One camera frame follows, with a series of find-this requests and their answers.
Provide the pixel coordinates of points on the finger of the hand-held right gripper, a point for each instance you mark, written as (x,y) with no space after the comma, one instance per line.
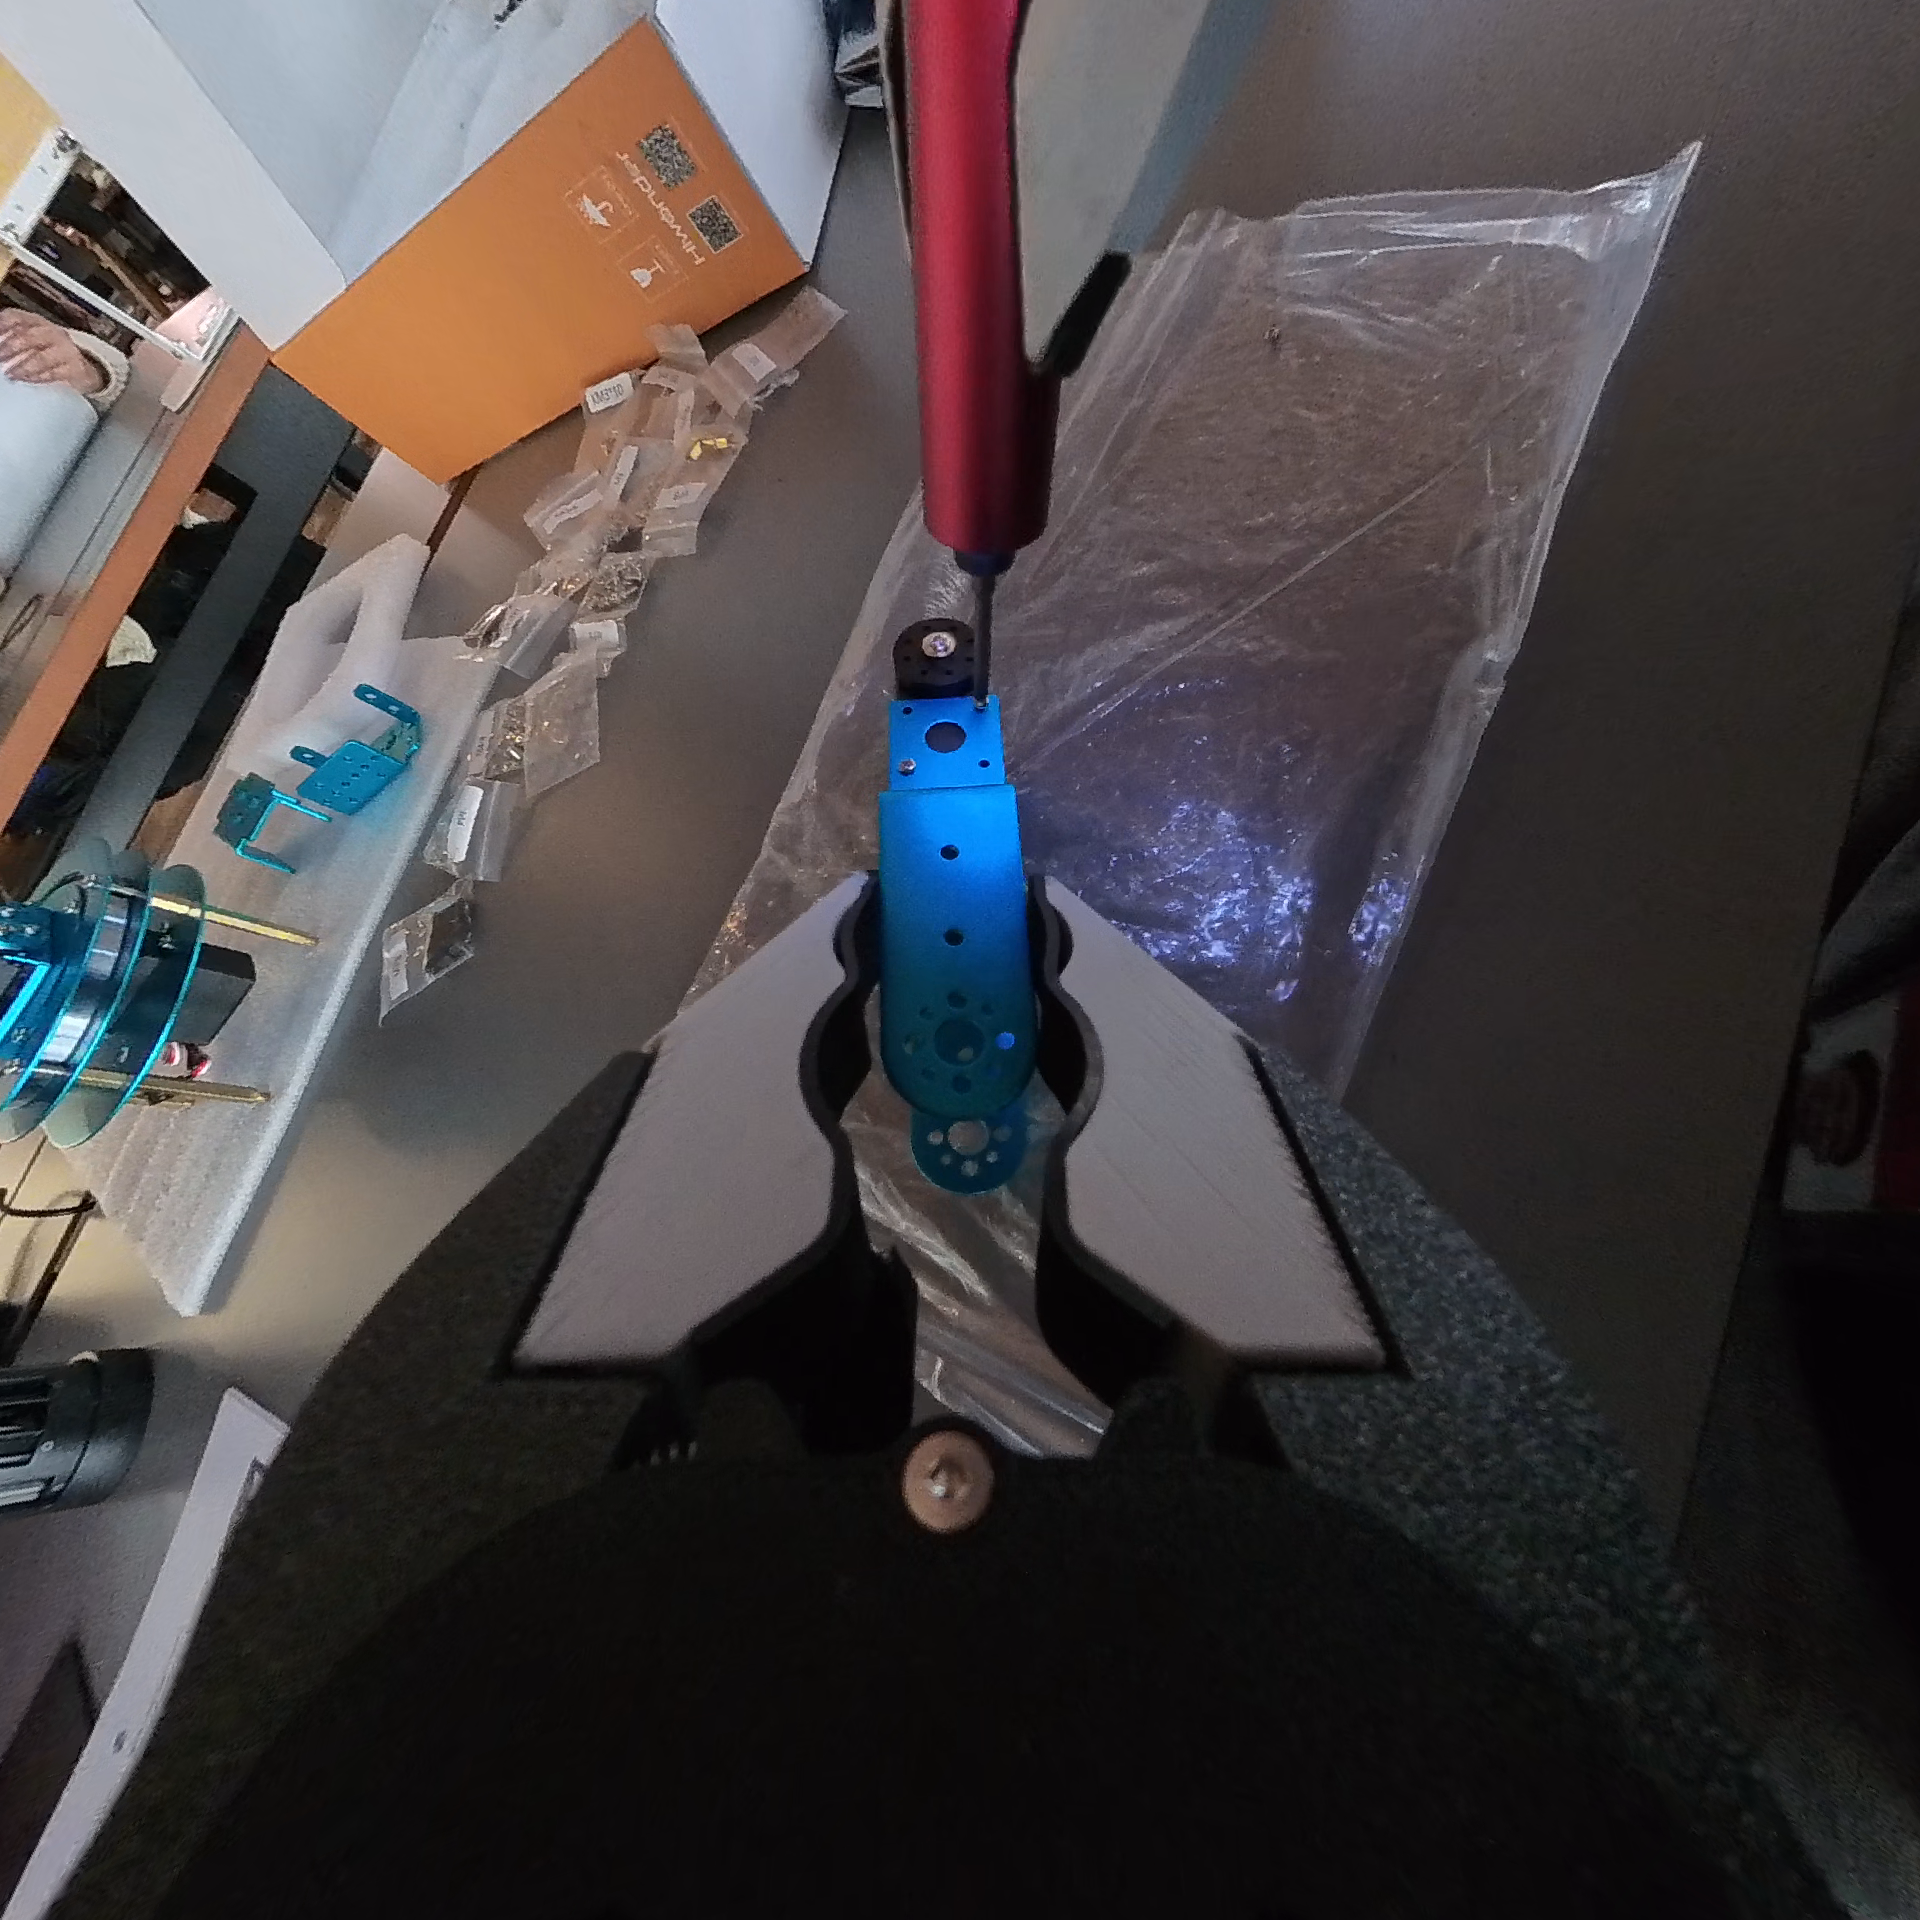
(1096,136)

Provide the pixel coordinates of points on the wooden edged table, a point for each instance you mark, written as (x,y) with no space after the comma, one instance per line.
(149,523)

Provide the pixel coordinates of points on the orange white cardboard box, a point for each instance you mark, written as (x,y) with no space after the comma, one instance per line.
(494,255)

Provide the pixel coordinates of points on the grey desk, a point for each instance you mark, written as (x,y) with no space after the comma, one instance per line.
(1621,930)

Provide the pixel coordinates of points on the blue robot arm base assembly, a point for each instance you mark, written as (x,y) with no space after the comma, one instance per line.
(90,973)

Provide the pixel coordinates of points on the red electric screwdriver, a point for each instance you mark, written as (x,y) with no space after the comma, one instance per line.
(973,300)

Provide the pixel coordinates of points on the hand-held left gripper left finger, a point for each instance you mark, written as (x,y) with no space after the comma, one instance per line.
(705,1171)

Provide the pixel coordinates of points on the white foam sheet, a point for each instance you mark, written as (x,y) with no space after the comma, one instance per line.
(346,930)

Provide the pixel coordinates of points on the black cylindrical bit holder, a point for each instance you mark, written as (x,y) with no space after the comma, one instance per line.
(75,1424)

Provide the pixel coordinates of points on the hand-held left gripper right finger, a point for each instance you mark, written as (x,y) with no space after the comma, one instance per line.
(1213,1184)

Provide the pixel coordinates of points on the blue metal bracket with servo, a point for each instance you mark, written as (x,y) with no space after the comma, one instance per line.
(953,901)

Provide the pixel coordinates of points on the clear plastic bag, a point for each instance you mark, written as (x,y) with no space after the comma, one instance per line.
(1276,599)

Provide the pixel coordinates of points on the small blue metal bracket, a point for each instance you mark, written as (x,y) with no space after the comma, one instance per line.
(393,720)
(339,780)

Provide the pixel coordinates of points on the pile of small screw bags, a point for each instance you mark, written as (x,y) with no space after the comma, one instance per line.
(600,586)

